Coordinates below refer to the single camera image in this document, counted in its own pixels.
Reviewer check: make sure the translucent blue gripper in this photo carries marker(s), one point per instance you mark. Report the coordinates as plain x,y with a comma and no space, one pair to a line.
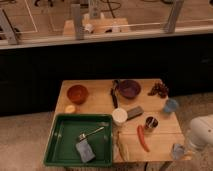
178,151

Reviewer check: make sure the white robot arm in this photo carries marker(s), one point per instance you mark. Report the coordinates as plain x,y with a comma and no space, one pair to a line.
198,136

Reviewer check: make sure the metal can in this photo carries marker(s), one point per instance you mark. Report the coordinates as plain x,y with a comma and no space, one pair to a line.
151,123

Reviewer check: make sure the blue plastic cup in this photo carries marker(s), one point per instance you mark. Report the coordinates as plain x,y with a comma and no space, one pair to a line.
171,105

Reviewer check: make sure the yellow banana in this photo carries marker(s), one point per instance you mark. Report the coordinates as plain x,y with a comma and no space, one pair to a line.
123,148

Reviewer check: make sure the gray sponge block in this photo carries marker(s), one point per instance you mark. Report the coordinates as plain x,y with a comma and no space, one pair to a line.
134,112

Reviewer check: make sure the bunch of dark grapes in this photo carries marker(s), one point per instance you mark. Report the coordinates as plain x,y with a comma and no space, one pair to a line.
159,89

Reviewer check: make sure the white cup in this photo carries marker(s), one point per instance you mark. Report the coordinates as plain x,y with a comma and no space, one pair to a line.
119,116

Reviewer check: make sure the purple bowl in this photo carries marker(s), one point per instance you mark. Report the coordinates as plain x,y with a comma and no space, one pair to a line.
129,88

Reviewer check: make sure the black spatula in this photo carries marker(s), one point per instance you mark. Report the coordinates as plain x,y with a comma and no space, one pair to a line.
113,93

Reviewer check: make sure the metal fork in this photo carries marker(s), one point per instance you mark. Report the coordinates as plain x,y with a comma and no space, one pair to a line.
85,135

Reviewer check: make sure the orange bowl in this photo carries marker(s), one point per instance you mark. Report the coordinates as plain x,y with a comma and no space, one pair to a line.
77,94

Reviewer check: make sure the small yellow round fruit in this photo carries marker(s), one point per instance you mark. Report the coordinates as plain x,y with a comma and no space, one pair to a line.
70,109

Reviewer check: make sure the green plastic tray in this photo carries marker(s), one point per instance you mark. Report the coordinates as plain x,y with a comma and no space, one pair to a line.
61,148

